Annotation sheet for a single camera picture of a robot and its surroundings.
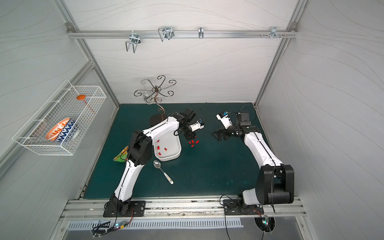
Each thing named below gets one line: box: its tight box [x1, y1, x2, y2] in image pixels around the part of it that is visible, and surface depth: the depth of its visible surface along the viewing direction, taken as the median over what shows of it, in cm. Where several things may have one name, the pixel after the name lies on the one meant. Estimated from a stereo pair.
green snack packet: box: [113, 145, 129, 163], surface depth 90 cm
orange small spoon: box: [76, 94, 96, 114], surface depth 80 cm
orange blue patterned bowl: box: [45, 117, 77, 142], surface depth 61 cm
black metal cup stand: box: [134, 75, 177, 126], surface depth 90 cm
